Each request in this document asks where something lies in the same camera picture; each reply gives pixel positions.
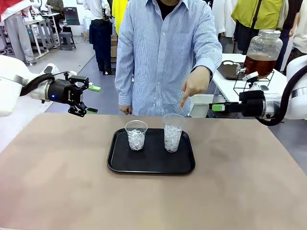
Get black plastic serving tray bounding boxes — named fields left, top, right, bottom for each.
left=106, top=127, right=196, bottom=175

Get brown cardboard box stack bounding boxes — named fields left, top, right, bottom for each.
left=110, top=34, right=119, bottom=63

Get white frame workbench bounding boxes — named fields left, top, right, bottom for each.
left=23, top=11, right=60, bottom=60

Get black monitor screen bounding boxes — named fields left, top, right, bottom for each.
left=64, top=7, right=80, bottom=26

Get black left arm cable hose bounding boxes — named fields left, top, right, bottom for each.
left=20, top=73, right=57, bottom=97

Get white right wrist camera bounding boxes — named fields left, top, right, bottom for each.
left=242, top=72, right=262, bottom=92

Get mannequin white shirt navy skirt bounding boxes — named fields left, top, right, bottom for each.
left=83, top=0, right=113, bottom=75

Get person right forearm striped sleeve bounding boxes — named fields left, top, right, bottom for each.
left=114, top=69, right=135, bottom=107

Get person left forearm striped sleeve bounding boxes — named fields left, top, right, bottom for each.
left=190, top=51, right=223, bottom=83

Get grey plastic stool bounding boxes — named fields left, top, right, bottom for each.
left=59, top=32, right=77, bottom=51

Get seated person dark clothes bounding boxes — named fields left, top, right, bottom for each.
left=45, top=0, right=64, bottom=20

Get tall clear iced plastic cup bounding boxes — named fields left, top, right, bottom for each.
left=162, top=113, right=187, bottom=153

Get white side table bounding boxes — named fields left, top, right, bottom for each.
left=189, top=53, right=288, bottom=118

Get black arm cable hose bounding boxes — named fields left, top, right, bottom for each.
left=254, top=77, right=300, bottom=127
left=20, top=73, right=57, bottom=97

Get black wire dispenser stand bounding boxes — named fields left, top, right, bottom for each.
left=234, top=70, right=275, bottom=95

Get mannequin with yellow scarf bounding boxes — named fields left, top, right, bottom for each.
left=112, top=0, right=130, bottom=36

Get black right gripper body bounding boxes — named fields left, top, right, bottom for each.
left=239, top=90, right=266, bottom=118

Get short clear iced plastic cup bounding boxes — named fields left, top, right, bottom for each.
left=125, top=120, right=148, bottom=151

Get glass drink dispenser brown tea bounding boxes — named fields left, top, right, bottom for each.
left=236, top=29, right=283, bottom=79

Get person right hand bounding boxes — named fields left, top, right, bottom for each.
left=119, top=104, right=133, bottom=115

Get small black tray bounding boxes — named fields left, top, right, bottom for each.
left=216, top=60, right=247, bottom=81

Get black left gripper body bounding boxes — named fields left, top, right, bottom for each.
left=47, top=76, right=84, bottom=107

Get person in blue striped shirt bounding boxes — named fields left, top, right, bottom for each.
left=114, top=0, right=223, bottom=117

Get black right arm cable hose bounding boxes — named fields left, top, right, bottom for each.
left=254, top=77, right=300, bottom=127

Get person left hand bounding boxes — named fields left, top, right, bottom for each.
left=179, top=66, right=213, bottom=110

